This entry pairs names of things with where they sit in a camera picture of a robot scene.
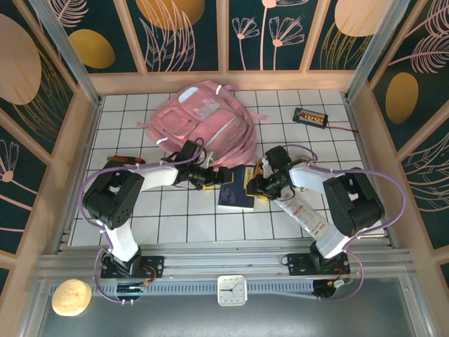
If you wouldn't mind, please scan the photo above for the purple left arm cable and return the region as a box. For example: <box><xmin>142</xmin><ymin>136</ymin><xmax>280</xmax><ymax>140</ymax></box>
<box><xmin>79</xmin><ymin>137</ymin><xmax>206</xmax><ymax>305</ymax></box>

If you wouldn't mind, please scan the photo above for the black connector board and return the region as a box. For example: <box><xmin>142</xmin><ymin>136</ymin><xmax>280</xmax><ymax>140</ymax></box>
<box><xmin>293</xmin><ymin>107</ymin><xmax>330</xmax><ymax>130</ymax></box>

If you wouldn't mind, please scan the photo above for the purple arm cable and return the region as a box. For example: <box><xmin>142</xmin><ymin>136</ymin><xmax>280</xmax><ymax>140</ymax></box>
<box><xmin>283</xmin><ymin>143</ymin><xmax>408</xmax><ymax>303</ymax></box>
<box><xmin>79</xmin><ymin>137</ymin><xmax>206</xmax><ymax>305</ymax></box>

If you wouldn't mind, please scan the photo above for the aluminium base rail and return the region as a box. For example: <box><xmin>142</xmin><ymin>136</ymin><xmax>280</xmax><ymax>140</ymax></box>
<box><xmin>34</xmin><ymin>248</ymin><xmax>411</xmax><ymax>282</ymax></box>

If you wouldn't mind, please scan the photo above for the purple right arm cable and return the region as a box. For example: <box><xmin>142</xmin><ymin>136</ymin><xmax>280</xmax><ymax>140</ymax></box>
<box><xmin>283</xmin><ymin>143</ymin><xmax>408</xmax><ymax>303</ymax></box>

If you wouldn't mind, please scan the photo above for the orange notebook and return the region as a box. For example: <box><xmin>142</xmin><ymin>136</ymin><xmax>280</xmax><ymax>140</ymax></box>
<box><xmin>246</xmin><ymin>158</ymin><xmax>264</xmax><ymax>197</ymax></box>

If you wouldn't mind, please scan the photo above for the dark blue book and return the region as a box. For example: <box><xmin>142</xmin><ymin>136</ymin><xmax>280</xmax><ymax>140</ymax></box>
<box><xmin>217</xmin><ymin>164</ymin><xmax>256</xmax><ymax>211</ymax></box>

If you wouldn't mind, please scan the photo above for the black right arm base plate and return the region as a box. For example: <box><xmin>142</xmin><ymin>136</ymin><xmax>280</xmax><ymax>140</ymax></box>
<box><xmin>286</xmin><ymin>252</ymin><xmax>351</xmax><ymax>277</ymax></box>

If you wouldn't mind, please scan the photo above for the round yellow sponge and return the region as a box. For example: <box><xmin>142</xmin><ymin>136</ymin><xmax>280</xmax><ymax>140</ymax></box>
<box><xmin>51</xmin><ymin>279</ymin><xmax>93</xmax><ymax>317</ymax></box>

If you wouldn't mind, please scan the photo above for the pink student backpack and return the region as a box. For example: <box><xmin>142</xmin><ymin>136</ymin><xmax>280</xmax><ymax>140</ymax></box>
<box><xmin>136</xmin><ymin>79</ymin><xmax>271</xmax><ymax>173</ymax></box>

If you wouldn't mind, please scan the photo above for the white printed packet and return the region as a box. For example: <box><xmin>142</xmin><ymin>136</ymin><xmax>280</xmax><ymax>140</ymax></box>
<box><xmin>273</xmin><ymin>185</ymin><xmax>329</xmax><ymax>239</ymax></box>

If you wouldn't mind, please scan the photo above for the grey slotted cable duct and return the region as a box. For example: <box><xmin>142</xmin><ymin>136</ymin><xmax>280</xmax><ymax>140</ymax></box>
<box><xmin>48</xmin><ymin>280</ymin><xmax>316</xmax><ymax>299</ymax></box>

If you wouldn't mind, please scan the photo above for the white square clock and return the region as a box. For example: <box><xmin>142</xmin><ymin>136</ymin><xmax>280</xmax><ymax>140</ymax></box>
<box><xmin>216</xmin><ymin>275</ymin><xmax>248</xmax><ymax>308</ymax></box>

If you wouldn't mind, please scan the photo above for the aluminium frame post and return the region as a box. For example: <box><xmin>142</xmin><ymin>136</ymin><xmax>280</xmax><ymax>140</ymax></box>
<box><xmin>345</xmin><ymin>0</ymin><xmax>411</xmax><ymax>103</ymax></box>
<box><xmin>29</xmin><ymin>0</ymin><xmax>103</xmax><ymax>106</ymax></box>

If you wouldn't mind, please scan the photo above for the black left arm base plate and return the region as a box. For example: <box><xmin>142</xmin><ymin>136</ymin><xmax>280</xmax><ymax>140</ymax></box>
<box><xmin>100</xmin><ymin>255</ymin><xmax>166</xmax><ymax>280</ymax></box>

